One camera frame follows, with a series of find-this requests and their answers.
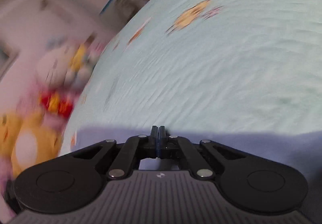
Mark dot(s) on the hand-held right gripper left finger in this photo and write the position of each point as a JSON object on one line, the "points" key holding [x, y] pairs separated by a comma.
{"points": [[155, 143]]}

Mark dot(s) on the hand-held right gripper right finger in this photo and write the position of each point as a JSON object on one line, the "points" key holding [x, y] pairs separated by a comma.
{"points": [[162, 143]]}

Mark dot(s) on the white cat plush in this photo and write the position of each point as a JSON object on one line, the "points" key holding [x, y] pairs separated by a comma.
{"points": [[63, 65]]}

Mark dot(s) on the red plush toy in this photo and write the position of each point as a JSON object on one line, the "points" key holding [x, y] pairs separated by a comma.
{"points": [[56, 104]]}

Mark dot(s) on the blue knit sweater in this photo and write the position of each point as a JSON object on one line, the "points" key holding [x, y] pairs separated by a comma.
{"points": [[276, 148]]}

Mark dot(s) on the large yellow plush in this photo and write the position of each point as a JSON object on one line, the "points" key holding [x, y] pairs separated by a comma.
{"points": [[25, 143]]}

